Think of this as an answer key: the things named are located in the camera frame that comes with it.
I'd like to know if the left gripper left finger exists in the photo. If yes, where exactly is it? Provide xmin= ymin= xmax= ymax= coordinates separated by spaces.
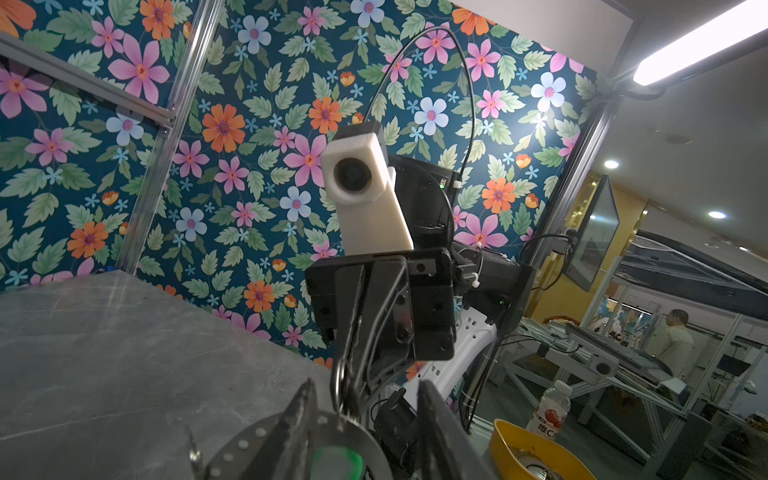
xmin=238 ymin=379 xmax=318 ymax=479

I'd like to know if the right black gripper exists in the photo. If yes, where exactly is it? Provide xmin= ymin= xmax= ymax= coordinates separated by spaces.
xmin=305 ymin=248 xmax=455 ymax=414

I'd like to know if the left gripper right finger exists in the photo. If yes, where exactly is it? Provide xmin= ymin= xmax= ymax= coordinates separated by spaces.
xmin=416 ymin=381 xmax=495 ymax=480

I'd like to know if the metal keyring with red handle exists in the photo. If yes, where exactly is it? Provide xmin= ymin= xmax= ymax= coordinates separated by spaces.
xmin=188 ymin=411 xmax=393 ymax=479

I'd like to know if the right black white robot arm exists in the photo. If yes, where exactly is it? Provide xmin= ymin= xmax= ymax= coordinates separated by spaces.
xmin=305 ymin=155 xmax=535 ymax=419

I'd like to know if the plastic bottle red label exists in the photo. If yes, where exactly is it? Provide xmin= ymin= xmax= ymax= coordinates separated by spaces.
xmin=526 ymin=380 xmax=572 ymax=441

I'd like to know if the yellow bowl outside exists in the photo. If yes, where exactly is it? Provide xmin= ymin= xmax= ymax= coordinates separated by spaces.
xmin=488 ymin=419 xmax=596 ymax=480

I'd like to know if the black monitor outside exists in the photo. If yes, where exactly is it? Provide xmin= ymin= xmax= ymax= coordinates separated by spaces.
xmin=564 ymin=175 xmax=620 ymax=292

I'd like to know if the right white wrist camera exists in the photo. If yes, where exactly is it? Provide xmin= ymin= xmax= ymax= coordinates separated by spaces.
xmin=321 ymin=121 xmax=414 ymax=256

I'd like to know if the right camera black cable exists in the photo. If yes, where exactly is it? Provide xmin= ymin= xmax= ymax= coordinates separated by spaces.
xmin=362 ymin=25 xmax=478 ymax=181

